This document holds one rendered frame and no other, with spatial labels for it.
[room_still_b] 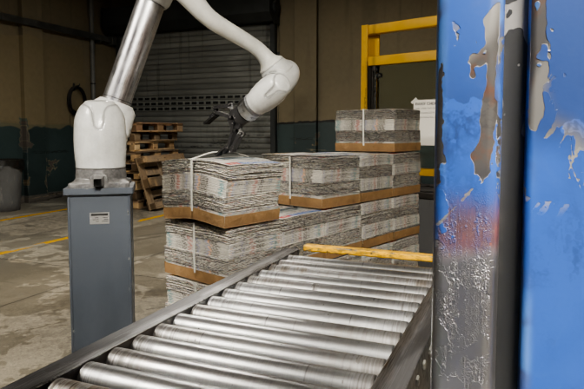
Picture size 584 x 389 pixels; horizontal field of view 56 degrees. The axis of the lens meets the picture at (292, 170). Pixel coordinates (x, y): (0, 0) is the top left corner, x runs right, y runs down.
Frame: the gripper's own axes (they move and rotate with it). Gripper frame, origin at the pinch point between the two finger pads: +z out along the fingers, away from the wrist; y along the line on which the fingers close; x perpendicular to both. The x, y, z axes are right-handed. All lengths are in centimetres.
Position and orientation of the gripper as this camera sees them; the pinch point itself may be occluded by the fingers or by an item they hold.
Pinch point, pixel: (213, 137)
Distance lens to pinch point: 217.4
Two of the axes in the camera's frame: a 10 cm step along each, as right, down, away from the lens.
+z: -6.7, 4.3, 6.0
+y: 3.6, 9.0, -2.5
